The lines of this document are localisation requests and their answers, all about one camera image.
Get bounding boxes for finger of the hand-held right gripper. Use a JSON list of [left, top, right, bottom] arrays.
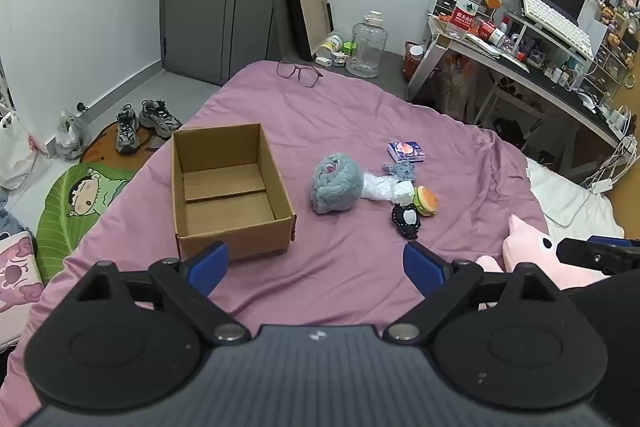
[[556, 235, 640, 278]]

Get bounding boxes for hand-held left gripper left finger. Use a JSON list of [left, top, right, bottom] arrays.
[[65, 242, 252, 347]]

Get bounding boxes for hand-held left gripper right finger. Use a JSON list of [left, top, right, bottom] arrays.
[[383, 241, 572, 346]]

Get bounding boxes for black penguin plush toy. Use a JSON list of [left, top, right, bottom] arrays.
[[391, 203, 421, 239]]

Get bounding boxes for brown cardboard box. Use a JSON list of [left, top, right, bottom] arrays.
[[171, 123, 297, 264]]

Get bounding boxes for hamburger plush toy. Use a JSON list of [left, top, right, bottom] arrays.
[[412, 186, 440, 218]]

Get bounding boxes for denim elephant toy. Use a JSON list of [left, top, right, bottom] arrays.
[[382, 159, 419, 182]]

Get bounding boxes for grey-blue fluffy plush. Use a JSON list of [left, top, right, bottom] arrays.
[[312, 152, 365, 213]]

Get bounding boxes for blue picture card pack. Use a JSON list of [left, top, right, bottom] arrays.
[[386, 140, 426, 163]]

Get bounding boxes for pink plush toy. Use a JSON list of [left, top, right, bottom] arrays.
[[475, 214, 608, 313]]

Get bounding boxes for white bedding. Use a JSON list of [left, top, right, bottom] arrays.
[[525, 156, 627, 240]]

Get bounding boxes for green cartoon floor mat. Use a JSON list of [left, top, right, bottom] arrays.
[[36, 163, 139, 286]]

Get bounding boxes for grey sneaker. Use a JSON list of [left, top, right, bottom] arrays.
[[115, 104, 141, 156], [139, 99, 183, 139]]

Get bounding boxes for brown round floor mat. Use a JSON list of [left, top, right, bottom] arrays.
[[78, 126, 167, 168]]

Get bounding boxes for mauve bed sheet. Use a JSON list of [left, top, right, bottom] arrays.
[[0, 59, 551, 408]]

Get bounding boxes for white desk with black top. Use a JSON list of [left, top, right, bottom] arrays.
[[407, 14, 627, 180]]

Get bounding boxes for translucent printed plastic bag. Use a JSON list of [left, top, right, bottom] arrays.
[[439, 56, 477, 118]]

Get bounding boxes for grey plastic bag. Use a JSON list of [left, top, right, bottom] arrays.
[[53, 109, 92, 160]]

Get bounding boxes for pink cartoon cushion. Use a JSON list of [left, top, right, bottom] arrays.
[[0, 231, 44, 314]]

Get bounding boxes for red-brown jar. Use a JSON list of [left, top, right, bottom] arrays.
[[403, 41, 426, 80]]

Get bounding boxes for purple-framed eyeglasses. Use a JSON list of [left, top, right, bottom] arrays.
[[276, 59, 324, 88]]

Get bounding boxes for white desktop shelf riser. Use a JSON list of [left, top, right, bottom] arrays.
[[501, 11, 597, 78]]

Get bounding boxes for large clear water jug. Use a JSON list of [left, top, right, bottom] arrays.
[[345, 11, 389, 79]]

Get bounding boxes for white plastic shopping bag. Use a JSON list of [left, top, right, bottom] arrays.
[[0, 109, 52, 190]]

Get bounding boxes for white keyboard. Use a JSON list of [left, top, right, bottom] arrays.
[[520, 0, 594, 60]]

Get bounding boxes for red can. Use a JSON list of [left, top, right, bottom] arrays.
[[477, 21, 506, 46]]

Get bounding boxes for clear red-label water bottle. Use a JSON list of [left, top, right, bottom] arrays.
[[446, 0, 486, 40]]

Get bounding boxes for white cables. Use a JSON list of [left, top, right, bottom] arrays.
[[542, 134, 640, 229]]

